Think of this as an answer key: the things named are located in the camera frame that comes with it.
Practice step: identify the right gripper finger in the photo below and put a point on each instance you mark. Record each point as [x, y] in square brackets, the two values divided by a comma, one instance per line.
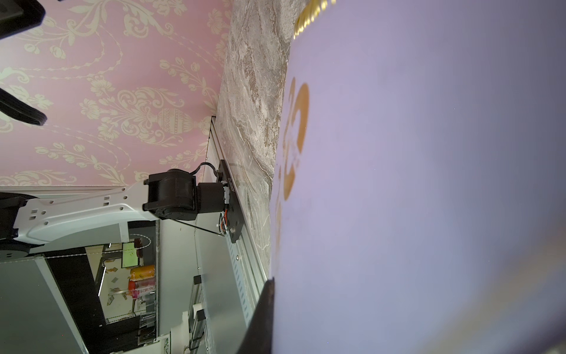
[259, 335]

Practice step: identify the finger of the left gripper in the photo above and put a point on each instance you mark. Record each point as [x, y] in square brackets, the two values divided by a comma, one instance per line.
[20, 111]
[20, 15]

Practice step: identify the purple calendar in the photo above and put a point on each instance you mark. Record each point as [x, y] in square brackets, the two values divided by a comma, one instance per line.
[418, 203]

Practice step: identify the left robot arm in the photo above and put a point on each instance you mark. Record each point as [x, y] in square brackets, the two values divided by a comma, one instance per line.
[106, 108]

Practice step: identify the aluminium mounting rail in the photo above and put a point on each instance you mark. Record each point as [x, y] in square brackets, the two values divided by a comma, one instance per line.
[232, 276]

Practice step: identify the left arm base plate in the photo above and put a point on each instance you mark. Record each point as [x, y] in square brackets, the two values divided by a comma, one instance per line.
[232, 220]

